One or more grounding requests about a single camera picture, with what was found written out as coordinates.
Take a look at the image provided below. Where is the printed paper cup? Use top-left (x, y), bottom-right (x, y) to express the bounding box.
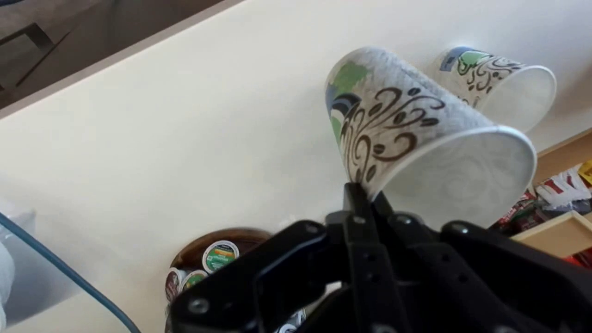
top-left (324, 44), bottom-right (540, 231)
top-left (431, 44), bottom-right (561, 134)

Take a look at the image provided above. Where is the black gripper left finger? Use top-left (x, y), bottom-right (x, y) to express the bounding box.
top-left (165, 181), bottom-right (409, 333)

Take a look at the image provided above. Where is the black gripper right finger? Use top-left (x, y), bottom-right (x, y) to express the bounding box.
top-left (372, 192), bottom-right (592, 333)

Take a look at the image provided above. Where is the wire coffee pod carousel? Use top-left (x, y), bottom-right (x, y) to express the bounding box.
top-left (163, 225), bottom-right (276, 305)

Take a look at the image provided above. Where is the wooden tea box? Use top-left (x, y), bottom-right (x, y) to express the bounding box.
top-left (492, 127), bottom-right (592, 268)

